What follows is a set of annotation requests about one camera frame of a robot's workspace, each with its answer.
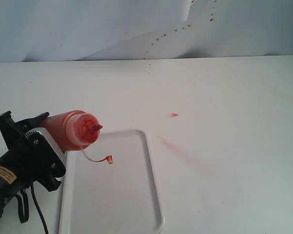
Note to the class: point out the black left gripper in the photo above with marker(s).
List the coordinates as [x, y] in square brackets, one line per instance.
[19, 166]

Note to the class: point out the red sauce squeeze bottle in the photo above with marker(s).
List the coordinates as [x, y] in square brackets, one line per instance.
[75, 131]

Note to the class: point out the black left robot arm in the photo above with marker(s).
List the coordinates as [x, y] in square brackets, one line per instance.
[22, 198]

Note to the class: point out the white rectangular tray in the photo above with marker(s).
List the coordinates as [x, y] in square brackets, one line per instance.
[110, 188]

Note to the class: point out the white paper backdrop sheet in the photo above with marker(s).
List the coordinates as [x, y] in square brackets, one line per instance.
[61, 30]

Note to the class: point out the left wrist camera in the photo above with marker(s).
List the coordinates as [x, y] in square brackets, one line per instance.
[46, 151]

